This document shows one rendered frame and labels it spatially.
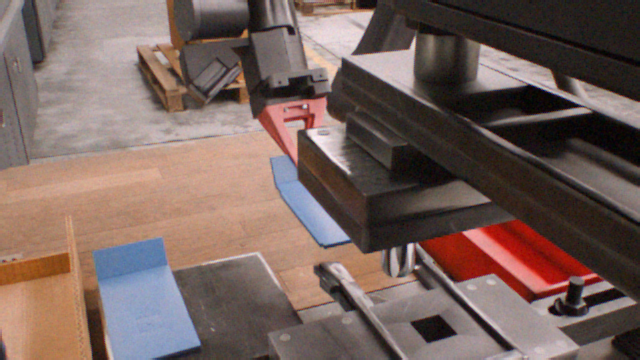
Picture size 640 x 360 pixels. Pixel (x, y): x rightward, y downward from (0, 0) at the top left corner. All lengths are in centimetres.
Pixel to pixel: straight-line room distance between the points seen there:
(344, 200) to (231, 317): 28
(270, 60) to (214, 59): 6
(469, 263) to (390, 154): 33
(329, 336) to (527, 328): 15
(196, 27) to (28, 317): 33
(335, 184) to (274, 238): 40
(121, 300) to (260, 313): 13
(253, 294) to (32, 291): 23
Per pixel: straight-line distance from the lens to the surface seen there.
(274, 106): 66
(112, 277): 67
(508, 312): 51
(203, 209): 82
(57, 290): 70
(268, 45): 67
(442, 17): 26
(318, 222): 59
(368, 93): 38
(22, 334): 66
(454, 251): 68
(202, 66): 66
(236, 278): 65
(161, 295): 63
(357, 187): 33
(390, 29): 80
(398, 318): 49
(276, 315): 60
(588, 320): 55
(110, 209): 85
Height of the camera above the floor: 129
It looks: 26 degrees down
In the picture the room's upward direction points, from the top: straight up
